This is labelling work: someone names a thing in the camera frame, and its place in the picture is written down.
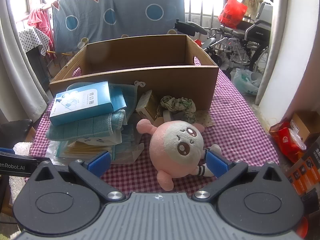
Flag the wheelchair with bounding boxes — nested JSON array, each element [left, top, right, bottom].
[[207, 1, 273, 74]]

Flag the black chair back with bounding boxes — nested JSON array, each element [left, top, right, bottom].
[[0, 119, 34, 150]]

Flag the pink white plush toy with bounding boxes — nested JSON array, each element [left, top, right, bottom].
[[136, 119, 223, 190]]

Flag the large cardboard box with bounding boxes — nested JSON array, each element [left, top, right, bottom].
[[49, 34, 220, 110]]

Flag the orange black carton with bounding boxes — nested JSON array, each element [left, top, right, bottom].
[[285, 142, 320, 195]]

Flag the yellow mask pack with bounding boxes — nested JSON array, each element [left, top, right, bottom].
[[47, 140, 113, 164]]

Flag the white fluffy cushion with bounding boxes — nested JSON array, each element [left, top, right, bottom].
[[9, 141, 33, 198]]

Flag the small cardboard box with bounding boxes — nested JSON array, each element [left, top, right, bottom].
[[290, 110, 320, 143]]

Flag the red plastic bag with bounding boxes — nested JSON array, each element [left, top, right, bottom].
[[218, 0, 248, 29]]

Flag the purple checked tablecloth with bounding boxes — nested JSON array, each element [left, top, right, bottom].
[[29, 66, 279, 193]]

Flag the blue cloth with white loop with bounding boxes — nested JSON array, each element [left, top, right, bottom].
[[66, 80, 146, 122]]

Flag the black padded seat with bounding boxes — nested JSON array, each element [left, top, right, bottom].
[[174, 19, 208, 37]]

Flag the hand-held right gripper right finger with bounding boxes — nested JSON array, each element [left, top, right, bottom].
[[194, 151, 290, 202]]

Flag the yellow pole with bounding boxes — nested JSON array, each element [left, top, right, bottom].
[[47, 51, 75, 57]]

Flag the teal quilted towel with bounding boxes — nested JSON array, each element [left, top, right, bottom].
[[46, 109, 127, 142]]

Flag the polka dot cloth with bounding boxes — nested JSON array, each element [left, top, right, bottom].
[[19, 27, 50, 57]]

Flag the blue patterned bedsheet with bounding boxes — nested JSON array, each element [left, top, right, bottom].
[[51, 0, 187, 53]]

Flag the grey curtain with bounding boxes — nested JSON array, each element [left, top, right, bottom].
[[0, 0, 50, 117]]

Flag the red packet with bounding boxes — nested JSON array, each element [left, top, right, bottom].
[[269, 119, 307, 164]]

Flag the pale hanging towel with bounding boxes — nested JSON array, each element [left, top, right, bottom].
[[244, 0, 264, 18]]

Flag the cream floral cloth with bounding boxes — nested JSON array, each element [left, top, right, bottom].
[[172, 109, 216, 128]]

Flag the pink hanging garment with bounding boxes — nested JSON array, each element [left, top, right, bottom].
[[27, 4, 57, 53]]

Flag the blue white carton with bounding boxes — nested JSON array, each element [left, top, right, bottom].
[[49, 81, 127, 126]]

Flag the green patterned cloth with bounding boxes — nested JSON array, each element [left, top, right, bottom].
[[160, 95, 198, 123]]

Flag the white green plastic bag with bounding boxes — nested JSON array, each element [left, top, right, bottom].
[[232, 68, 263, 96]]

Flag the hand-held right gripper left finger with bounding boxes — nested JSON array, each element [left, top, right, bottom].
[[29, 151, 125, 203]]

